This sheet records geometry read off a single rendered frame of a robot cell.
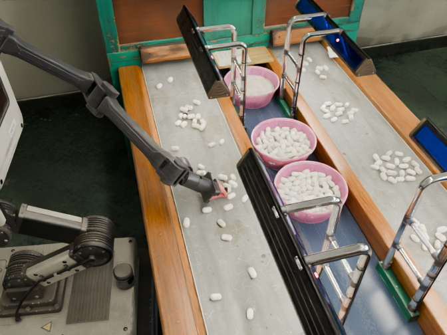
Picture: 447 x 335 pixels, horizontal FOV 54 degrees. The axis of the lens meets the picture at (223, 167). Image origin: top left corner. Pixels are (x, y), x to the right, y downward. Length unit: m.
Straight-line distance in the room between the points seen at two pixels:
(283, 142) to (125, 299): 0.87
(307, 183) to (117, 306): 0.83
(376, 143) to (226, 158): 0.62
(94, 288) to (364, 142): 1.21
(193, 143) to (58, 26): 1.61
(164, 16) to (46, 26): 1.13
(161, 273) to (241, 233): 0.30
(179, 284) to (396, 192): 0.87
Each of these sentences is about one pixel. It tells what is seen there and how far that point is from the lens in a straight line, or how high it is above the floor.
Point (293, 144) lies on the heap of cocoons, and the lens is 1.85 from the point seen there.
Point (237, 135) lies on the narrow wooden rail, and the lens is 1.81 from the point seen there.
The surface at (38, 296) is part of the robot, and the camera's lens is 1.71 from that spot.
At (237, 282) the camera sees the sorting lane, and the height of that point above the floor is 0.74.
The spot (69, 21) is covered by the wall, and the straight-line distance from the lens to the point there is 3.15.
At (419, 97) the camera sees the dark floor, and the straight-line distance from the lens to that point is 3.68.
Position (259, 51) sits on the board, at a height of 0.78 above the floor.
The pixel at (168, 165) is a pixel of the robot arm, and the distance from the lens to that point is 1.43.
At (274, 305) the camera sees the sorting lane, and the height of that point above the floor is 0.74.
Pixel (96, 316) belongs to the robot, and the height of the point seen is 0.48.
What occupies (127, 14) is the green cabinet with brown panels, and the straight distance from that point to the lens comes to 2.22.
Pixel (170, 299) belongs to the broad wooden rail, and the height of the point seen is 0.76.
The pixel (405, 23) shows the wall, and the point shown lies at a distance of 4.08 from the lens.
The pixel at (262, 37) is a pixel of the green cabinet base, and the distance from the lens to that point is 2.41.
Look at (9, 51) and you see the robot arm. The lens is 1.54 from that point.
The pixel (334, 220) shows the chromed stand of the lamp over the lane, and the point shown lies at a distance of 1.18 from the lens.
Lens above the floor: 1.93
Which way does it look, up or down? 44 degrees down
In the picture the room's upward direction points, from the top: straight up
